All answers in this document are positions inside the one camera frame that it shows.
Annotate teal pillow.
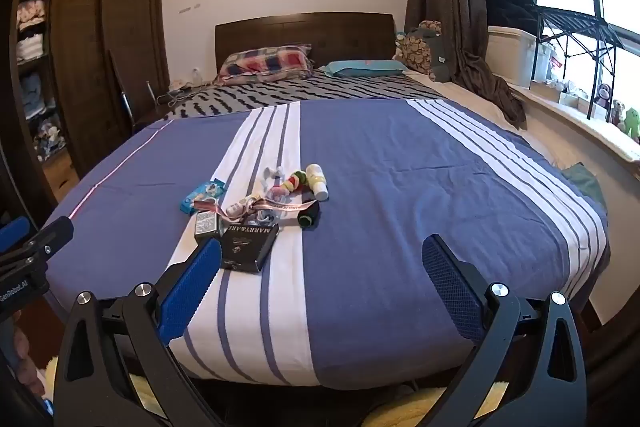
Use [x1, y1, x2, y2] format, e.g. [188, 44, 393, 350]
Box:
[320, 59, 408, 78]

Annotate white yellow bottle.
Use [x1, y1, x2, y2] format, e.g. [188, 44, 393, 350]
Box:
[305, 163, 329, 201]

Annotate blue wet wipes packet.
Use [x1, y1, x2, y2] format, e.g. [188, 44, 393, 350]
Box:
[180, 179, 227, 215]

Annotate person's left hand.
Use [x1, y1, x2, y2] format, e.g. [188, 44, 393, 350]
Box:
[12, 309, 47, 400]

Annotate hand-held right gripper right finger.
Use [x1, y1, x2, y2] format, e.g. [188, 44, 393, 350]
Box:
[421, 234, 588, 427]

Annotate small cardboard box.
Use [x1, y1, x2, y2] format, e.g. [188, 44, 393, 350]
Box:
[559, 91, 596, 112]

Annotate green cloth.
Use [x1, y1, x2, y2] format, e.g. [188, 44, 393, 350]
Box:
[562, 163, 601, 204]

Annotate black box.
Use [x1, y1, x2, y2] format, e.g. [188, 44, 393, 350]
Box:
[221, 221, 279, 274]

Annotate black jacket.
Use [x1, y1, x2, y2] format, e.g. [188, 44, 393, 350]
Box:
[484, 0, 543, 32]

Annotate pile of mixed clothes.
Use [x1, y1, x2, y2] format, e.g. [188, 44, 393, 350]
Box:
[32, 117, 68, 160]

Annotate white storage box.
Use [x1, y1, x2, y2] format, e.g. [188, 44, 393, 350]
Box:
[487, 25, 541, 88]

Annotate blue white striped blanket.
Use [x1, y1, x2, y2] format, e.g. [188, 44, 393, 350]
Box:
[40, 99, 611, 390]

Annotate grey green cushion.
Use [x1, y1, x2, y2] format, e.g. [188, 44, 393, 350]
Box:
[431, 32, 455, 82]

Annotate blue folded clothes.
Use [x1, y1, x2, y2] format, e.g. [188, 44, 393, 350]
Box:
[20, 74, 52, 118]

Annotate silver packet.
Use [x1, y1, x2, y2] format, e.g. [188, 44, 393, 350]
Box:
[194, 211, 222, 239]

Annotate grey zebra patterned sheet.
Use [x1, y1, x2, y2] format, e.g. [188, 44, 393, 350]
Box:
[165, 69, 451, 120]

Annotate black folding table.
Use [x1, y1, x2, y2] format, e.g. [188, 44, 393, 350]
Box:
[530, 6, 623, 120]

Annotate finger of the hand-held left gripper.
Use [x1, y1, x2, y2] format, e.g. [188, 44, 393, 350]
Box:
[0, 216, 31, 253]
[0, 216, 75, 280]

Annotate pink ribbon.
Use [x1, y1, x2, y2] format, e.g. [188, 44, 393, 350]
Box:
[194, 199, 313, 218]

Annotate yellow fluffy rug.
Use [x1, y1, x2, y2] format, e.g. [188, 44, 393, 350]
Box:
[45, 354, 508, 427]

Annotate white box with red label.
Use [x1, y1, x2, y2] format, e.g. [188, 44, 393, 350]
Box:
[537, 42, 568, 82]

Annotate plaid pillow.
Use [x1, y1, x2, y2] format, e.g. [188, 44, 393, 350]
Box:
[215, 44, 315, 86]

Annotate green red round toy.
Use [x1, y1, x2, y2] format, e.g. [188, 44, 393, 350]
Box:
[282, 169, 310, 192]

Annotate green frog plush toy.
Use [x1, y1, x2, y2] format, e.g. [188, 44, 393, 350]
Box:
[622, 107, 640, 144]

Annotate brown patterned cushion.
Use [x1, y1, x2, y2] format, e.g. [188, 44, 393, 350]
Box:
[395, 21, 443, 75]

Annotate dark chair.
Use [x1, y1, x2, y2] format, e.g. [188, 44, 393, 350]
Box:
[107, 49, 166, 132]

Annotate pink folded clothes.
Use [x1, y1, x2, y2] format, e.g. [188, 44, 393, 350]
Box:
[17, 0, 48, 28]

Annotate black thread spool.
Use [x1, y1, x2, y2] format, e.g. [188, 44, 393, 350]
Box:
[297, 201, 319, 229]

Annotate dark wooden headboard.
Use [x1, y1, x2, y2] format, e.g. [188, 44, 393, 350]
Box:
[215, 13, 397, 72]

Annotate dark wooden wardrobe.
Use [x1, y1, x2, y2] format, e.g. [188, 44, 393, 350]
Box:
[10, 0, 171, 188]

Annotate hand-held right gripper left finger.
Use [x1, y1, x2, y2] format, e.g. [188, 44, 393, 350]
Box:
[52, 237, 223, 427]

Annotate white folded clothes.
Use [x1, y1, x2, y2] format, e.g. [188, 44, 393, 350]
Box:
[17, 34, 46, 60]

